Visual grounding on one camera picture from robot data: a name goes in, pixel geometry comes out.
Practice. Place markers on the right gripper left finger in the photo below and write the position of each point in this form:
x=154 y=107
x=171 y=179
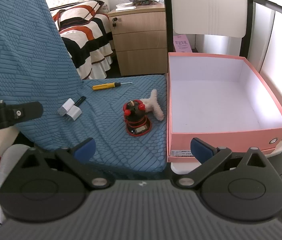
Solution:
x=76 y=161

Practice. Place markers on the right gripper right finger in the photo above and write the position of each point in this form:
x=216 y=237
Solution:
x=211 y=159

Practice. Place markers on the black marker pen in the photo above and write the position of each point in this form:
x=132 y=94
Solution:
x=80 y=101

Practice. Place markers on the yellow handle screwdriver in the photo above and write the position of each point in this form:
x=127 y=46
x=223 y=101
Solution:
x=109 y=85

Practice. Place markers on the white charger plug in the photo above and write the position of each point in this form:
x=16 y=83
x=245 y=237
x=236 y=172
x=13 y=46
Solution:
x=73 y=113

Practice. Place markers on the white power adapter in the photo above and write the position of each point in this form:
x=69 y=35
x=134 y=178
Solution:
x=66 y=107

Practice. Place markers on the pink cardboard box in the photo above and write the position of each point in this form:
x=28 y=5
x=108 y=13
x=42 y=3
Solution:
x=223 y=101

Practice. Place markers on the blue textured sofa chair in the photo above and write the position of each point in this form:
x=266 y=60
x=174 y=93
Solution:
x=35 y=66

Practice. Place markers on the red black toy robot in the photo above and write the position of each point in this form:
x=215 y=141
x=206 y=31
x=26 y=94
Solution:
x=136 y=120

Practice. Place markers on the white plush toy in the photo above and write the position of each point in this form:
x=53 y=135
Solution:
x=152 y=105

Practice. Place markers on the striped bed cover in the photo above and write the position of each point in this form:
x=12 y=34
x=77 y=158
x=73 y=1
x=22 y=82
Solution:
x=90 y=46

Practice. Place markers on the pink paper tag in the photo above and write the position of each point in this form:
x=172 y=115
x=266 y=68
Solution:
x=181 y=44

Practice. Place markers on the striped pillow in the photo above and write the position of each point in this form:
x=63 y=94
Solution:
x=79 y=14

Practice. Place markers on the wooden drawer cabinet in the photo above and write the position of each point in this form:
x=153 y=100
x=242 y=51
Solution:
x=140 y=40

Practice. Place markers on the white chair backrest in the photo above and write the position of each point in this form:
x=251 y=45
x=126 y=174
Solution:
x=210 y=17

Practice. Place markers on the clutter on cabinet top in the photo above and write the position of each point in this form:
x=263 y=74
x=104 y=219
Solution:
x=132 y=4

